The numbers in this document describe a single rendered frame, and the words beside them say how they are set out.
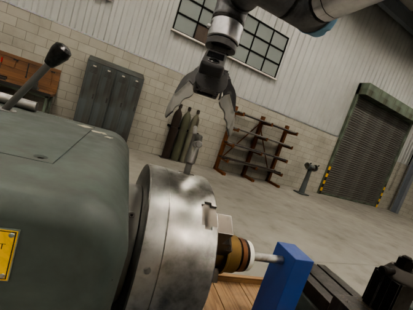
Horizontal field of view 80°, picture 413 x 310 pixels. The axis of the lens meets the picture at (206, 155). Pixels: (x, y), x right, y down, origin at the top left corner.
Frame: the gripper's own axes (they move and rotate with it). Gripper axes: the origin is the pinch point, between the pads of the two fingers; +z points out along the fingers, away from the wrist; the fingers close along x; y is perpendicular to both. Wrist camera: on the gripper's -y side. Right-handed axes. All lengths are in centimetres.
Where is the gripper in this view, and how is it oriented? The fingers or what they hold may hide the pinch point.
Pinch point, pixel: (197, 127)
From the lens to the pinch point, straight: 55.4
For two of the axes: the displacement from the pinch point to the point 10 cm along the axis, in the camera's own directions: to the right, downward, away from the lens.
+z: -2.8, 9.6, 0.3
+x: -9.6, -2.8, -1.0
